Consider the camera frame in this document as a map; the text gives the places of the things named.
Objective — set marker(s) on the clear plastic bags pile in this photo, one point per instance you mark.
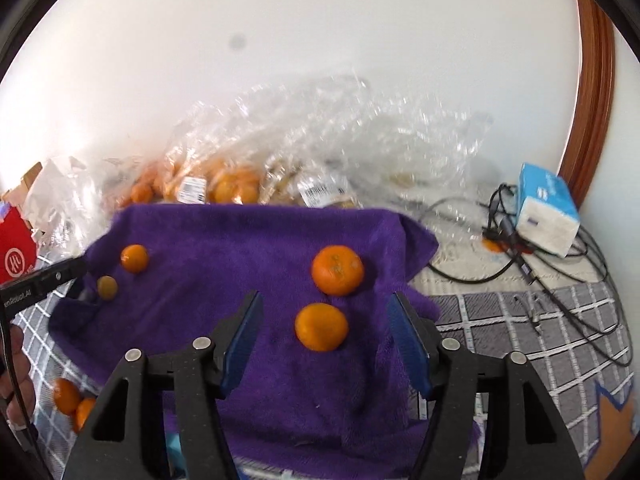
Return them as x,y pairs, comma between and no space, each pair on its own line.
322,142

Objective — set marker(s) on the small green fruit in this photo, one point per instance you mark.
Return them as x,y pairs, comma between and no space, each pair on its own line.
107,287

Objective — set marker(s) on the person's hand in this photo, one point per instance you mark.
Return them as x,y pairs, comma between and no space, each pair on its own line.
22,367

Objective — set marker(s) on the blue white tissue pack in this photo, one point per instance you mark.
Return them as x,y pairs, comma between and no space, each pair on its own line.
547,215

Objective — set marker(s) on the bagged oranges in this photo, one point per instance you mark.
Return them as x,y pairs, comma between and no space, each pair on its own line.
213,180

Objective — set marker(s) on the red paper shopping bag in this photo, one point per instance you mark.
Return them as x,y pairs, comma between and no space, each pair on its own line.
18,252

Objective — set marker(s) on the small orange mandarin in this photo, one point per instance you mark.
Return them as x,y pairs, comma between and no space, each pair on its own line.
134,258

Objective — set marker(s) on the brown wooden door frame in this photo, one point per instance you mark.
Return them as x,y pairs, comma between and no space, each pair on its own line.
594,100

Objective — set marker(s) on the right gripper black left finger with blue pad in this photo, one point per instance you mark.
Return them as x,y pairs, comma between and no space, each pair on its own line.
125,436

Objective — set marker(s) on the large orange mandarin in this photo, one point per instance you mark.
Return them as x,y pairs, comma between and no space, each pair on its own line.
337,270

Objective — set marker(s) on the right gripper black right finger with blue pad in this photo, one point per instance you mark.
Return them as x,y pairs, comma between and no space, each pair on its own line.
524,437

